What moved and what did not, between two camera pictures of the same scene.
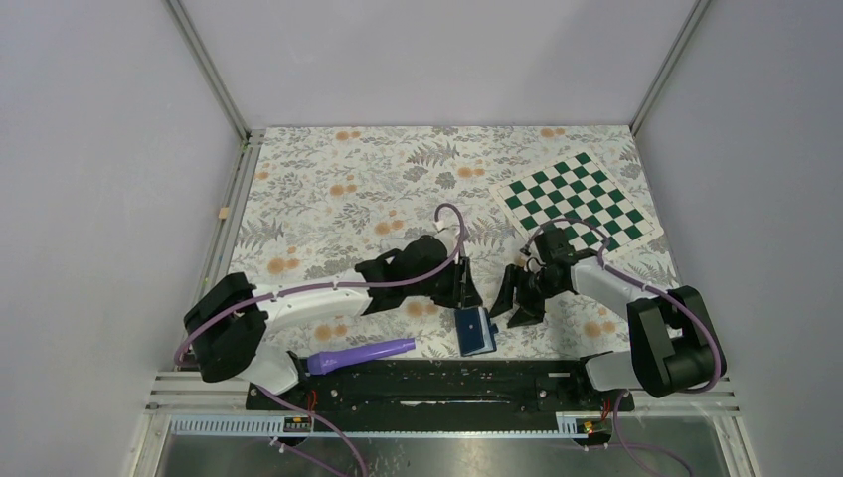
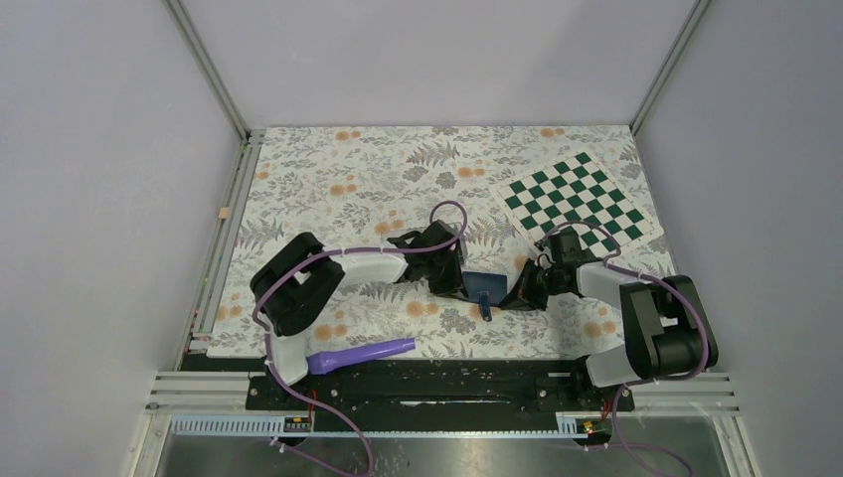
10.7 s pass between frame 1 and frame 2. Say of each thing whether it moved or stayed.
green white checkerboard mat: stayed
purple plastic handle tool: stayed
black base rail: stayed
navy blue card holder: moved
